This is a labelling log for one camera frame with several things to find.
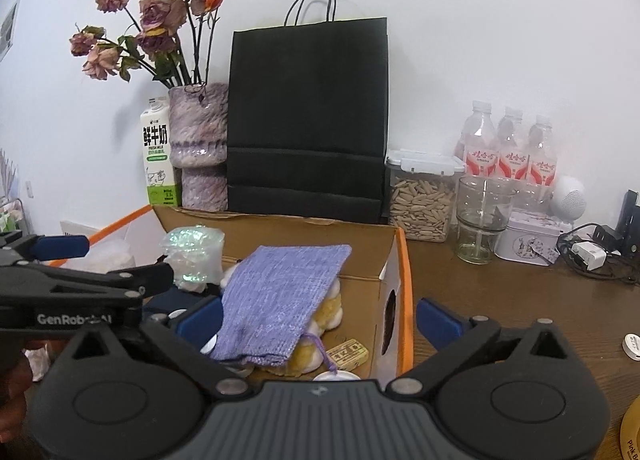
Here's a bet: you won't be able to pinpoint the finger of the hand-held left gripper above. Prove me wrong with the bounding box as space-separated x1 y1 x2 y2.
0 262 176 302
0 231 91 266

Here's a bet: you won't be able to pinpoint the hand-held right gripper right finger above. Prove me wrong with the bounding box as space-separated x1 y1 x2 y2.
390 298 576 397

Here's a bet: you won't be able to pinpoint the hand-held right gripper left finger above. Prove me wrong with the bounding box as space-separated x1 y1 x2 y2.
65 296 251 400

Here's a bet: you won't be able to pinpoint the purple woven pouch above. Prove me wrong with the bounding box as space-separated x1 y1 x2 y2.
210 244 353 371

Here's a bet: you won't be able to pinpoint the orange-edged cardboard box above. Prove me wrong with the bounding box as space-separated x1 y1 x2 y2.
90 204 415 384

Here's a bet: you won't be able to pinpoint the wooden desktop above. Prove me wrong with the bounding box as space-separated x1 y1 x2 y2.
0 212 640 460

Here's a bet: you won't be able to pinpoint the person's left hand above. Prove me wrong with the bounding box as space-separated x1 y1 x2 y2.
0 342 28 441

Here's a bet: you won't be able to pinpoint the dark blue flat case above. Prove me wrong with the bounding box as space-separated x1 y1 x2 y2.
142 286 221 322

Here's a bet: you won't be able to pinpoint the small crumpled white tissue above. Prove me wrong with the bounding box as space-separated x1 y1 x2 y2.
25 347 51 382

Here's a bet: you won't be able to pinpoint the iridescent plastic wrapped item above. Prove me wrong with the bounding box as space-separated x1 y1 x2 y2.
160 225 226 292

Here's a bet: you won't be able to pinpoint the small tan printed box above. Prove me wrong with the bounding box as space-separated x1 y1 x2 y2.
325 337 371 369

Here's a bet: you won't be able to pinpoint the clear glass cup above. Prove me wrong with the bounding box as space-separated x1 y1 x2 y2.
455 176 517 265

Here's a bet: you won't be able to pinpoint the yellow and white plush toy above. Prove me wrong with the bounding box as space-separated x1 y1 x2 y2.
220 265 347 377

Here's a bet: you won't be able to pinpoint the small white jar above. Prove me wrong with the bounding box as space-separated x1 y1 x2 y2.
312 370 361 384

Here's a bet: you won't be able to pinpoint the clear seed storage container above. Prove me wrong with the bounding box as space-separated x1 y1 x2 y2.
385 149 466 243

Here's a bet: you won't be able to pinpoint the pale printed tin box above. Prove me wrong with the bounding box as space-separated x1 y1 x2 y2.
495 210 574 267

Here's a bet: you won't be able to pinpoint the white and green milk carton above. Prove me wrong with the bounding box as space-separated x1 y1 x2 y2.
139 95 176 206

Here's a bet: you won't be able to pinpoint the white charger plug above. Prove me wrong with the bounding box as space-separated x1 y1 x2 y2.
570 240 606 271

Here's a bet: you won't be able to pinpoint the purple mottled vase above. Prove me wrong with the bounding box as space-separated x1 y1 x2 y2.
167 82 230 211

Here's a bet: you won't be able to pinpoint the white round speaker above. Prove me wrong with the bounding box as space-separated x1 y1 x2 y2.
550 175 587 220

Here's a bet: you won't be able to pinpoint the clear water bottle red label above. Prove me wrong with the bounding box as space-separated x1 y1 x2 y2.
495 106 529 181
454 100 499 179
525 114 559 187

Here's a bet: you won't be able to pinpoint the black upright device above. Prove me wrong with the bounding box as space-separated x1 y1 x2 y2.
614 190 640 254

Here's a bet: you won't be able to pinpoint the yellow bear print container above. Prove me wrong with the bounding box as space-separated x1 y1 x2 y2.
620 397 640 460

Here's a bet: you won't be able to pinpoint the black paper bag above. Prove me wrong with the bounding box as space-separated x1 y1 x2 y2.
226 0 390 225

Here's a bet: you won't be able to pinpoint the dried pink roses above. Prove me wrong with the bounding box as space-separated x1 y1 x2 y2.
70 0 226 89

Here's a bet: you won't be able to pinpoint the wire rack with papers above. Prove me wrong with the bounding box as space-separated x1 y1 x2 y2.
0 150 36 241

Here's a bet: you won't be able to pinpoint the black cables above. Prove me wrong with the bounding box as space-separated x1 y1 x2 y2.
556 222 640 287

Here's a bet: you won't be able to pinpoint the wall poster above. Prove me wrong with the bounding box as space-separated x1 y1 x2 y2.
0 0 21 64

